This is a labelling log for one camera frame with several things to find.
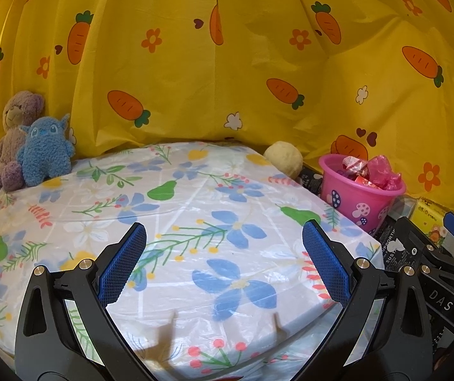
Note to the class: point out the pink mushroom print bucket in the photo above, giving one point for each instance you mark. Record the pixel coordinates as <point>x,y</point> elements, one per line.
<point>353,202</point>

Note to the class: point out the red snack bag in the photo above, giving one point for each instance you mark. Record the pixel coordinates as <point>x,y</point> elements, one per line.
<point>351,164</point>

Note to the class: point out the pink plastic bag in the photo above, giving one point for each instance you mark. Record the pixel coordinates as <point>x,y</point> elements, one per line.
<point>381,168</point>

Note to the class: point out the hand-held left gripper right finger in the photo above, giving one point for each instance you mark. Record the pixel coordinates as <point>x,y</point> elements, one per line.
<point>326,264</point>

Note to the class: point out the grey checkered box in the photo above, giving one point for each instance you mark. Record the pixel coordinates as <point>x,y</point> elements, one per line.
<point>403,206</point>

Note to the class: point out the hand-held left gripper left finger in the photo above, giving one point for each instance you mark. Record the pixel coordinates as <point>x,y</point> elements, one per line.
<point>121,266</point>

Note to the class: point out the yellow carrot print curtain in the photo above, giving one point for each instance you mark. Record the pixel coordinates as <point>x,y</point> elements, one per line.
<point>250,27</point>

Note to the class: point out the beige plush ball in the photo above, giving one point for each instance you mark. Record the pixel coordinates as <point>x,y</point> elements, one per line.
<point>284,158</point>

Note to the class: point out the yellow tissue pack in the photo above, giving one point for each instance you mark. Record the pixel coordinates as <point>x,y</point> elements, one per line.
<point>427,216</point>

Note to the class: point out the blue plush toy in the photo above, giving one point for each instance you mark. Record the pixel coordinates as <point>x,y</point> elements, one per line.
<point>44,151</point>

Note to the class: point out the brown plush bear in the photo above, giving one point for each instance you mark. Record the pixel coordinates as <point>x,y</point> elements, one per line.
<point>16,111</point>

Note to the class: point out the floral plastic tablecloth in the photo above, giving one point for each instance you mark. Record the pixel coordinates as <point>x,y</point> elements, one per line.
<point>211,190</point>

